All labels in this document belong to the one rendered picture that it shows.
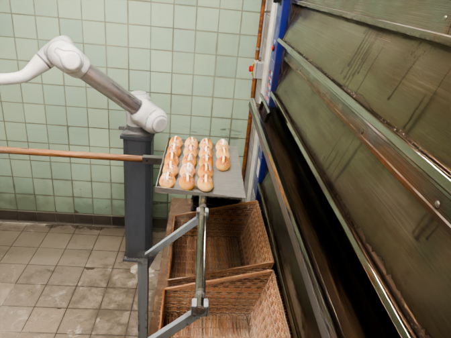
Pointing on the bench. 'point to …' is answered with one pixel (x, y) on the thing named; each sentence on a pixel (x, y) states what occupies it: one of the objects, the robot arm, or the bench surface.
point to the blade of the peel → (227, 186)
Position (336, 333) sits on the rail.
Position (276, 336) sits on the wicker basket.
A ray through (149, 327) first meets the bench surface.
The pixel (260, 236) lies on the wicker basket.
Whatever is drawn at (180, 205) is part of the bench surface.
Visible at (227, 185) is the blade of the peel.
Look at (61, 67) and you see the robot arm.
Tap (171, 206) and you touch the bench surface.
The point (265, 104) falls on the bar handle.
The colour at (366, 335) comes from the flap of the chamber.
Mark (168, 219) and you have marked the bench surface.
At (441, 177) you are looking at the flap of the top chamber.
